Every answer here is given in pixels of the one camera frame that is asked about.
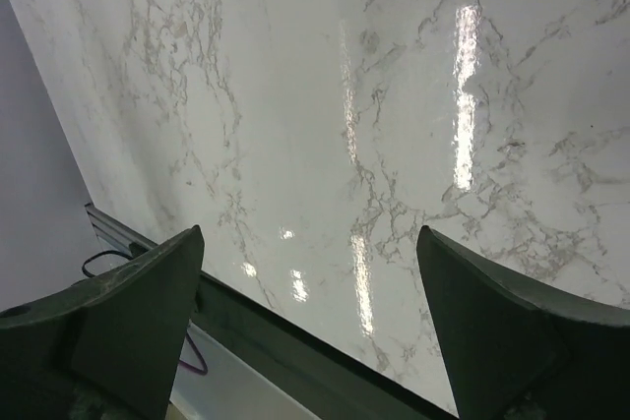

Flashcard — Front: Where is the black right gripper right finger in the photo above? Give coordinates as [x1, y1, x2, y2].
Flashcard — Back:
[416, 226, 629, 419]

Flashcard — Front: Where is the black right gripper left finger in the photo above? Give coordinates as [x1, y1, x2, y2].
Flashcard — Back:
[1, 226, 204, 419]

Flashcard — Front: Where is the black thin cable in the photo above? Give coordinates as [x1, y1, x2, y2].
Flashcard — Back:
[81, 251, 134, 279]

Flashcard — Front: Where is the aluminium frame rail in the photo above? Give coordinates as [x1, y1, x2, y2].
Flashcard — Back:
[86, 204, 158, 258]

